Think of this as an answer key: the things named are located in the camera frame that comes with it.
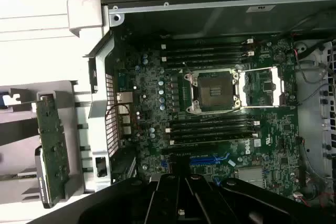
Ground blue expansion slot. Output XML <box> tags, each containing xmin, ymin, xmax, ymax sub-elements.
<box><xmin>190</xmin><ymin>153</ymin><xmax>229</xmax><ymax>167</ymax></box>

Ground CPU socket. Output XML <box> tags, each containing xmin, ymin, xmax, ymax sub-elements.
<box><xmin>183</xmin><ymin>66</ymin><xmax>242</xmax><ymax>114</ymax></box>

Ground black expansion slot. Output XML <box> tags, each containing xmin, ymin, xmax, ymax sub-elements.
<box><xmin>162</xmin><ymin>142</ymin><xmax>218</xmax><ymax>156</ymax></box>

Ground silver socket cover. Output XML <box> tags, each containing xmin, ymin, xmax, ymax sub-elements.
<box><xmin>237</xmin><ymin>66</ymin><xmax>286</xmax><ymax>108</ymax></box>

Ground black RAM slot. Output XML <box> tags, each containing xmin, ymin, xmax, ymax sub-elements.
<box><xmin>160</xmin><ymin>38</ymin><xmax>255</xmax><ymax>50</ymax></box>
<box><xmin>166</xmin><ymin>57</ymin><xmax>249</xmax><ymax>68</ymax></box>
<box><xmin>165</xmin><ymin>45</ymin><xmax>249</xmax><ymax>56</ymax></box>
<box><xmin>162</xmin><ymin>50</ymin><xmax>255</xmax><ymax>62</ymax></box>
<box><xmin>169</xmin><ymin>130</ymin><xmax>259</xmax><ymax>138</ymax></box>
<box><xmin>169</xmin><ymin>118</ymin><xmax>259</xmax><ymax>125</ymax></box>
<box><xmin>166</xmin><ymin>123</ymin><xmax>260</xmax><ymax>133</ymax></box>
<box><xmin>169</xmin><ymin>136</ymin><xmax>259</xmax><ymax>146</ymax></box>

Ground grey corner fixture block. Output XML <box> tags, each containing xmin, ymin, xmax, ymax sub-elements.
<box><xmin>67</xmin><ymin>0</ymin><xmax>103</xmax><ymax>38</ymax></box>

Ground green Dell motherboard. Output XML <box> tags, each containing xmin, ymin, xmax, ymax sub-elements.
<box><xmin>112</xmin><ymin>32</ymin><xmax>300</xmax><ymax>201</ymax></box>

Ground silver ethernet port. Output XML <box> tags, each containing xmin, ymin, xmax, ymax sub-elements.
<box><xmin>117</xmin><ymin>92</ymin><xmax>134</xmax><ymax>104</ymax></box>

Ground silver chipset heatsink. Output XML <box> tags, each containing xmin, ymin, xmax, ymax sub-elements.
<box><xmin>238</xmin><ymin>167</ymin><xmax>265</xmax><ymax>183</ymax></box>

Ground grey metal PC case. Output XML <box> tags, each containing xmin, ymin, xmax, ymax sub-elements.
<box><xmin>82</xmin><ymin>0</ymin><xmax>336</xmax><ymax>210</ymax></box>

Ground grey parts rack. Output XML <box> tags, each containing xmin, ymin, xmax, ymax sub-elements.
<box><xmin>0</xmin><ymin>79</ymin><xmax>92</xmax><ymax>204</ymax></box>

